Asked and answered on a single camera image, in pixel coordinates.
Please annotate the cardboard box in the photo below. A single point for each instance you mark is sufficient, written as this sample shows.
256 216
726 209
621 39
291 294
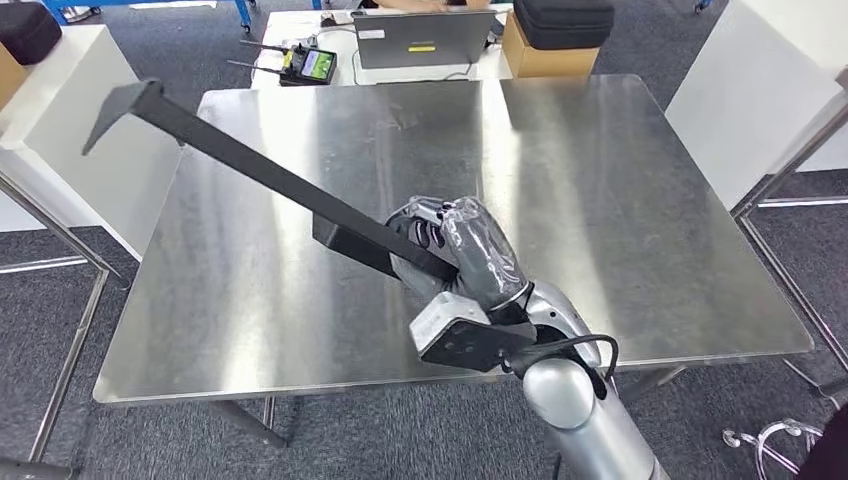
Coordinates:
10 79
550 63

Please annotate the white desk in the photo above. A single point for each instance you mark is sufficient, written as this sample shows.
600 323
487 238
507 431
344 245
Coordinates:
361 76

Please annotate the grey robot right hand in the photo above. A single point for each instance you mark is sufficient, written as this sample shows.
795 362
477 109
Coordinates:
487 258

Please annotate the black zip case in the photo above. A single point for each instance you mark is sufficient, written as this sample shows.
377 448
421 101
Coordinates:
563 23
26 33

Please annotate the stainless steel workbench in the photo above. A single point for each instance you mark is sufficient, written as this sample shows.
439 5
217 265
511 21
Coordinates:
596 199

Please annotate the black plastic panel part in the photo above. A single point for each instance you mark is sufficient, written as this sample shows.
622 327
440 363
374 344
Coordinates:
265 172

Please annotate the black screen remote controller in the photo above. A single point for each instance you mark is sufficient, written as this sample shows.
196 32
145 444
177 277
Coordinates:
311 66

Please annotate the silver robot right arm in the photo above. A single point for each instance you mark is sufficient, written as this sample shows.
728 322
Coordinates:
570 397

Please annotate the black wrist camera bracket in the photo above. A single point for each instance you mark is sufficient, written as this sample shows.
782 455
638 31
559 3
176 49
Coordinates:
470 344

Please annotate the stainless steel table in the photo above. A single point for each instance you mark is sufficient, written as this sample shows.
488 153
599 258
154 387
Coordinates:
71 363
795 159

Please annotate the white partition board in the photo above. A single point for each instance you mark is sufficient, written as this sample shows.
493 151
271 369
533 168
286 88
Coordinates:
66 189
748 86

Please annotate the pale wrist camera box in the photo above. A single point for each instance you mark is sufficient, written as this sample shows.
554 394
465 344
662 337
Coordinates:
444 311

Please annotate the chrome swivel stool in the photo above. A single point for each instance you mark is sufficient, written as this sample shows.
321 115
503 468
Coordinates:
772 430

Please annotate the blue metal shelf rack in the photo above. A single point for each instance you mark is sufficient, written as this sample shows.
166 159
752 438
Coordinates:
242 13

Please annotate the grey laptop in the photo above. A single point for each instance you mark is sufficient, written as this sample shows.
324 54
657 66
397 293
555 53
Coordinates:
424 40

